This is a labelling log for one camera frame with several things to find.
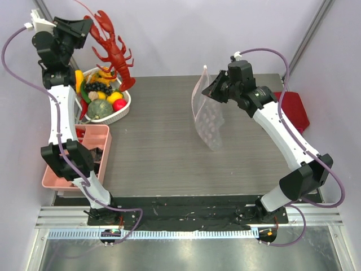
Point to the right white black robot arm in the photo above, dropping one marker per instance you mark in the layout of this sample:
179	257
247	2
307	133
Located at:
306	164

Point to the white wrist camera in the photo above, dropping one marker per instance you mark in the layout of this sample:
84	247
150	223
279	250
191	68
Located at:
39	24
236	57

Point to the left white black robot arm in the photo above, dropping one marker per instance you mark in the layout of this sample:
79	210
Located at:
55	42

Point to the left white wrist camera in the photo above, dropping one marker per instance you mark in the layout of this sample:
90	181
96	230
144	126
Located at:
39	24

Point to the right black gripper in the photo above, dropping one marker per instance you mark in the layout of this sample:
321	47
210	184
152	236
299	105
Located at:
221	85

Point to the white plastic basket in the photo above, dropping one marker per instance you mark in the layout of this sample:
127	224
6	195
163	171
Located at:
115	116

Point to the yellow toy lemon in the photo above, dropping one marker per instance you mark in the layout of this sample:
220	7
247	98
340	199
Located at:
114	96

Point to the red toy chili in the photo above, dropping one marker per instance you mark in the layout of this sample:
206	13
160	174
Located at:
84	106

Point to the red felt pieces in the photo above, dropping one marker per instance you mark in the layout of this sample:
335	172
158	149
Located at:
80	132

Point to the green toy chili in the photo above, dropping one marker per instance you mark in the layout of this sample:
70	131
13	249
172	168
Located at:
84	93

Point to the red plastic lobster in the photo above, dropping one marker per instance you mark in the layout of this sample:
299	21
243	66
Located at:
120	59

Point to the black toy grapes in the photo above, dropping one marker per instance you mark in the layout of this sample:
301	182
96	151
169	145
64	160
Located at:
98	86

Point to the red folded cloth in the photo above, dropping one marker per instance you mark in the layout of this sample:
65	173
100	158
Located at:
293	107

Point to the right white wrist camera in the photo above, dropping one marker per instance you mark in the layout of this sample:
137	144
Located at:
236	57

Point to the red toy apple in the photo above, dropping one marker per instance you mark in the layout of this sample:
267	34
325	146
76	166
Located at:
119	104

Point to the pink compartment tray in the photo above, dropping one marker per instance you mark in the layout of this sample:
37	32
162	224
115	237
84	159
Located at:
92	136

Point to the green toy pumpkin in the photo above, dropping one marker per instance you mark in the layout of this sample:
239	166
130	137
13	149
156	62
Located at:
99	109

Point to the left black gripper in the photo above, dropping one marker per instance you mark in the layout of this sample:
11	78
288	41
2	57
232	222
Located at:
80	28

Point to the clear zip top bag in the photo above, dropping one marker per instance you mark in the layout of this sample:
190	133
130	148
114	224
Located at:
207	113

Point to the beige toy garlic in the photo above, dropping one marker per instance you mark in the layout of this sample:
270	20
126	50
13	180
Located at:
93	95

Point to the yellow orange toy pepper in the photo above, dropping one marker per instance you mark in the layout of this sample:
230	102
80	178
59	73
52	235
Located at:
79	80

